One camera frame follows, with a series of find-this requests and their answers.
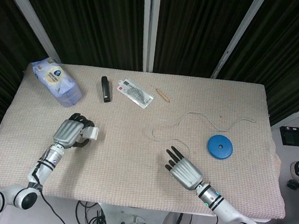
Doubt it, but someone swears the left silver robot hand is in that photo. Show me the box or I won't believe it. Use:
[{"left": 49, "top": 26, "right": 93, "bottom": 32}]
[{"left": 51, "top": 110, "right": 96, "bottom": 155}]

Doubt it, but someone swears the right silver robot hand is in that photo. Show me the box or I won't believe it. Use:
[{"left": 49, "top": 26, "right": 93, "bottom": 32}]
[{"left": 162, "top": 145, "right": 207, "bottom": 193}]

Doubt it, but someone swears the small white charger block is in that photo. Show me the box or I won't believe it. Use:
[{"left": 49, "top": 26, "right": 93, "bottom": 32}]
[{"left": 82, "top": 126, "right": 100, "bottom": 141}]

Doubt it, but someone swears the white thin cable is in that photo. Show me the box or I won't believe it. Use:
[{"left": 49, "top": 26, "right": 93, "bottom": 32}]
[{"left": 149, "top": 108, "right": 257, "bottom": 166}]

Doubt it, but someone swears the blue round disc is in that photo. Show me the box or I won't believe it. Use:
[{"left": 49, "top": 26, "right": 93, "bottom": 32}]
[{"left": 205, "top": 133, "right": 235, "bottom": 162}]

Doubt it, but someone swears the blue tissue pack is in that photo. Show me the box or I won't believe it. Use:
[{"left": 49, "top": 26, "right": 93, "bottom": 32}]
[{"left": 27, "top": 55, "right": 87, "bottom": 110}]

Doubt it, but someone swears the black stapler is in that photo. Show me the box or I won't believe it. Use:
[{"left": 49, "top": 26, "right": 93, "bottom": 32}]
[{"left": 98, "top": 76, "right": 114, "bottom": 104}]

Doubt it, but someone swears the beige waffle tablecloth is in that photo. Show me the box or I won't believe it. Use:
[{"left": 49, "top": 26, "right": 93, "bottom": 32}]
[{"left": 0, "top": 56, "right": 299, "bottom": 222}]

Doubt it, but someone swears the small wooden peg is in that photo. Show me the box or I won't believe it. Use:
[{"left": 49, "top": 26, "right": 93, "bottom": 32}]
[{"left": 154, "top": 88, "right": 172, "bottom": 103}]

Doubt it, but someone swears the black pleated curtain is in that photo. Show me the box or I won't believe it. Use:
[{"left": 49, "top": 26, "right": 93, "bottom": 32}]
[{"left": 0, "top": 0, "right": 299, "bottom": 167}]

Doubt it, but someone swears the clear plastic packet with label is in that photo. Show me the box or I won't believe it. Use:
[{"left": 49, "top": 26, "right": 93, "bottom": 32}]
[{"left": 114, "top": 77, "right": 156, "bottom": 110}]

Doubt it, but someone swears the white frame post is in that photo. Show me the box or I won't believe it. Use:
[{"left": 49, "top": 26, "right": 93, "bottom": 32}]
[
  {"left": 136, "top": 0, "right": 161, "bottom": 73},
  {"left": 0, "top": 0, "right": 68, "bottom": 65},
  {"left": 211, "top": 0, "right": 268, "bottom": 84}
]

